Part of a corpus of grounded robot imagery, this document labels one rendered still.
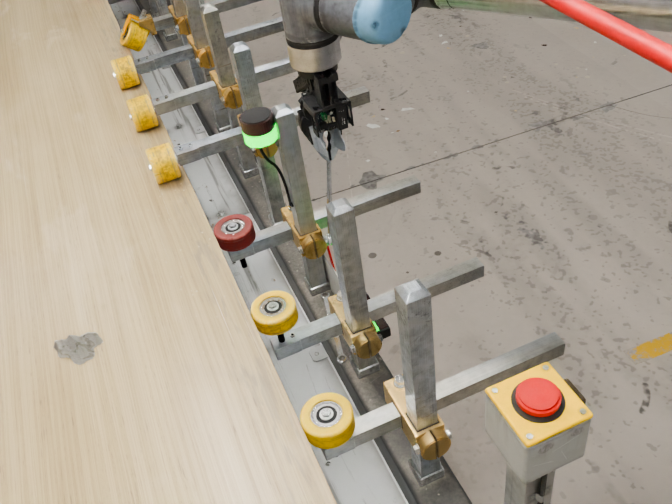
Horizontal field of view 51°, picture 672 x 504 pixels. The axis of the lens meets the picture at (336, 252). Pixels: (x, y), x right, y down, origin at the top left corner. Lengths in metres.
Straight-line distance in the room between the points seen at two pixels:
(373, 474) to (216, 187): 1.02
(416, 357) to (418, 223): 1.81
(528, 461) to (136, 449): 0.63
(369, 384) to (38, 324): 0.62
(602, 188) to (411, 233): 0.78
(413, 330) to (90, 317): 0.65
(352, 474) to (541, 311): 1.24
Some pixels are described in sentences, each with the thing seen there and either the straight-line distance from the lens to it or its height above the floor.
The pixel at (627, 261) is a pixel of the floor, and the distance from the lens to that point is 2.63.
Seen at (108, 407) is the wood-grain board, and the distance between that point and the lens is 1.19.
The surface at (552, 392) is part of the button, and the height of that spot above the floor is 1.23.
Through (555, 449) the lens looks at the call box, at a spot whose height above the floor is 1.19.
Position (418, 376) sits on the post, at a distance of 0.99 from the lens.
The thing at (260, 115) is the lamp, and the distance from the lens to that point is 1.25.
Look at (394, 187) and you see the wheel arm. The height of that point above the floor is 0.86.
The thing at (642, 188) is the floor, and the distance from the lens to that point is 2.96.
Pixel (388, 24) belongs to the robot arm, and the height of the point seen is 1.32.
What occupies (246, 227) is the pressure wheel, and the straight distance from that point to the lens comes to 1.40.
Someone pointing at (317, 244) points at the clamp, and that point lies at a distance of 1.40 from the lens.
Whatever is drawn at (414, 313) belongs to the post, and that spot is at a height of 1.11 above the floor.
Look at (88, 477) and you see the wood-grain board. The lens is 1.13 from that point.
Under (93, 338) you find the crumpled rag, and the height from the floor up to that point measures 0.91.
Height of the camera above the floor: 1.77
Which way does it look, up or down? 42 degrees down
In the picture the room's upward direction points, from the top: 10 degrees counter-clockwise
